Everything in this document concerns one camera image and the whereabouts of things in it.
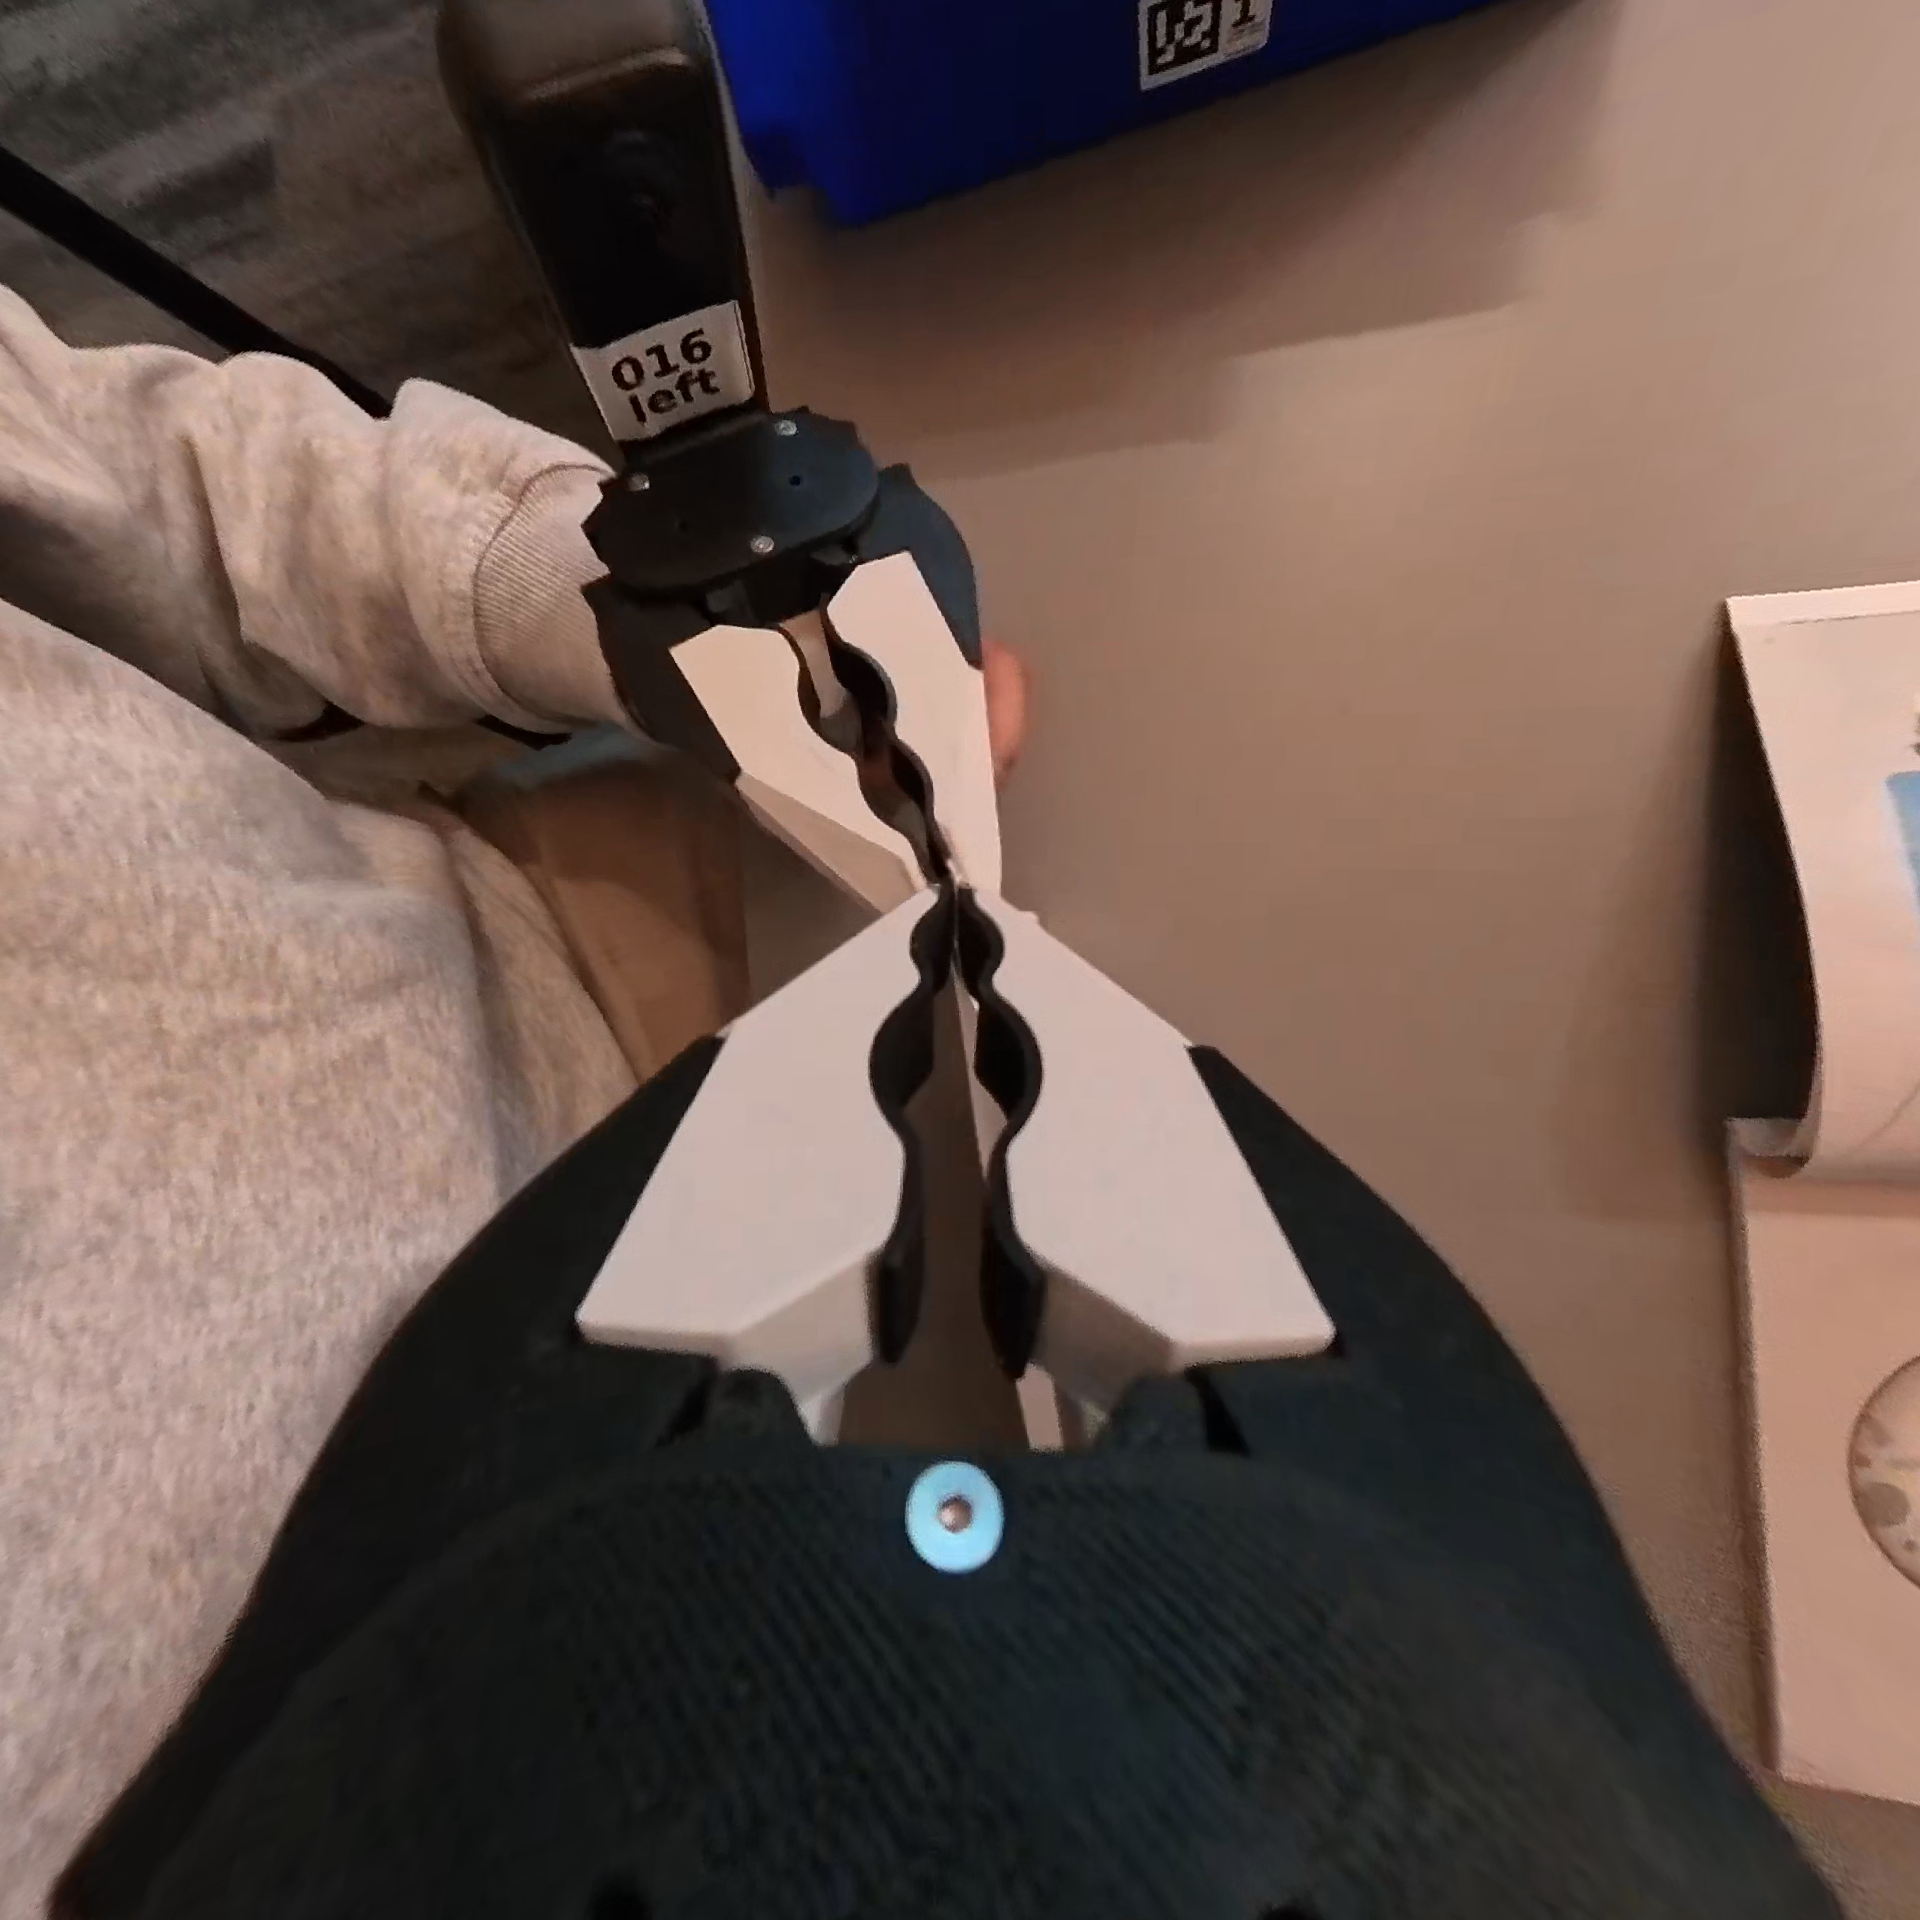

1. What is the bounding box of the person's left hand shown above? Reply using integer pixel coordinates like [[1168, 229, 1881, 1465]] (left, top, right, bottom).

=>
[[984, 641, 1040, 784]]

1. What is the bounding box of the blue plastic bin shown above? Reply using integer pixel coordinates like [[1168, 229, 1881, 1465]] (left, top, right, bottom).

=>
[[702, 0, 1509, 231]]

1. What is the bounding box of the black cable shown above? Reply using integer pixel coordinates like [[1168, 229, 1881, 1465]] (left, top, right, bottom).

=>
[[0, 141, 396, 416]]

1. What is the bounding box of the white instruction booklet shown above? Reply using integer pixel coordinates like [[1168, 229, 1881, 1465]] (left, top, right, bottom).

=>
[[1721, 576, 1920, 1808]]

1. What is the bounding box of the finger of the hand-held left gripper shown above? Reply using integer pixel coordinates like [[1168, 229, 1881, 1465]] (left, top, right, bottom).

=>
[[664, 616, 962, 921], [824, 544, 1010, 910]]

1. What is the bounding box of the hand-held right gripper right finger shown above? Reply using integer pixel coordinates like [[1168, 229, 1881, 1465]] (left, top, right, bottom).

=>
[[958, 895, 1340, 1453]]

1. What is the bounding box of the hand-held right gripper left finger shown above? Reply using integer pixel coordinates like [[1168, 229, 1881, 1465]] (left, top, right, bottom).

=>
[[573, 885, 962, 1444]]

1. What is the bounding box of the person's left forearm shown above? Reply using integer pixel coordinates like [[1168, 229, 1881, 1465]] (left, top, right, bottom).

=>
[[0, 280, 641, 752]]

